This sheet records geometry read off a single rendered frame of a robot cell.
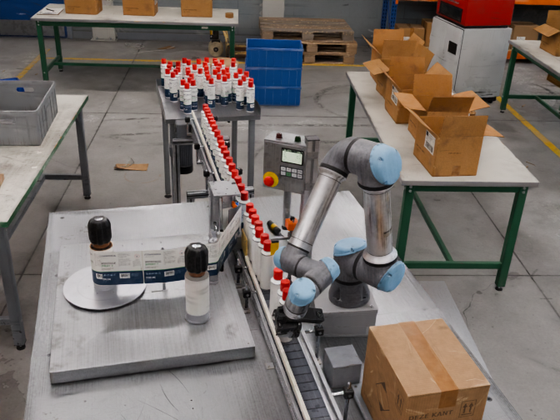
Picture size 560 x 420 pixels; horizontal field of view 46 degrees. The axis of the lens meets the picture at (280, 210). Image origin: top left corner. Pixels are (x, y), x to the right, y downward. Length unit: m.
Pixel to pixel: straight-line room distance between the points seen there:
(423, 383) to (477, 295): 2.51
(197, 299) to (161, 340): 0.18
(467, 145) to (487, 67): 3.97
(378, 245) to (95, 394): 1.02
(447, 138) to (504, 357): 1.24
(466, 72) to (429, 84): 3.18
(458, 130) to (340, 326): 1.73
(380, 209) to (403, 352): 0.46
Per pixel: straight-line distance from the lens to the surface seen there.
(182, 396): 2.20
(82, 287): 2.62
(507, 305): 4.32
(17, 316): 3.70
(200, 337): 2.34
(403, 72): 4.92
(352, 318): 2.41
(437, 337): 2.04
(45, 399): 2.27
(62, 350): 2.36
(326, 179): 2.11
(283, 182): 2.38
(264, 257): 2.49
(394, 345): 1.98
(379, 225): 2.15
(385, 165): 2.02
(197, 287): 2.31
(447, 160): 3.89
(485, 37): 7.69
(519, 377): 3.79
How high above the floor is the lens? 2.34
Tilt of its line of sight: 28 degrees down
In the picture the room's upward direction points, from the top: 3 degrees clockwise
